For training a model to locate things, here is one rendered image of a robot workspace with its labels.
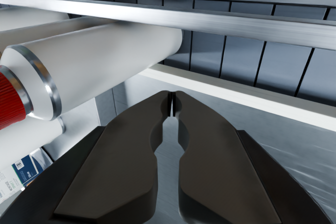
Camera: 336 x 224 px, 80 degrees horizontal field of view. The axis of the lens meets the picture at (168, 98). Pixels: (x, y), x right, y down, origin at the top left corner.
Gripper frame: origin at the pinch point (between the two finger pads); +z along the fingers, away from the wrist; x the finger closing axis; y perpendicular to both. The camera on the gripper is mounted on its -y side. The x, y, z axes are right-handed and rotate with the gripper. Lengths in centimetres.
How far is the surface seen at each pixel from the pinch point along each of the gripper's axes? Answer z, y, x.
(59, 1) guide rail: 10.7, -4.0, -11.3
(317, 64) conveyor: 6.4, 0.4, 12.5
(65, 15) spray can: 22.5, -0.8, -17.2
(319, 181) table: 7.8, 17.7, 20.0
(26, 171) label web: 37, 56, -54
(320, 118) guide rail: 2.8, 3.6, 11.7
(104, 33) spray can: 4.8, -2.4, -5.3
